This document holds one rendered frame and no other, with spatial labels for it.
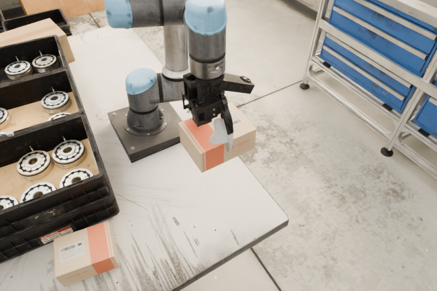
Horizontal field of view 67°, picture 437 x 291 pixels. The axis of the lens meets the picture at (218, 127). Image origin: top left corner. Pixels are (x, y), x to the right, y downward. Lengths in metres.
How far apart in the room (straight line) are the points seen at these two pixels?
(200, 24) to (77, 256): 0.76
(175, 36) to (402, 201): 1.68
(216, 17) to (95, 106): 1.09
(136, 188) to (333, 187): 1.32
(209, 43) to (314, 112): 2.04
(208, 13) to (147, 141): 0.81
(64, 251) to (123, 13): 0.72
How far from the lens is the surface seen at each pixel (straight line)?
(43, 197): 1.04
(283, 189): 2.09
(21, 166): 1.25
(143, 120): 1.33
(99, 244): 1.09
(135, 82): 1.24
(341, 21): 2.40
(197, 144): 0.79
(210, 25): 0.61
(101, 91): 1.69
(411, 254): 2.12
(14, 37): 1.97
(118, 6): 0.69
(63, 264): 1.10
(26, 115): 1.48
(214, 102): 0.72
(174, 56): 1.19
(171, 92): 1.26
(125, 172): 1.31
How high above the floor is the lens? 1.71
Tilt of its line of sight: 46 degrees down
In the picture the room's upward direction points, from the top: straight up
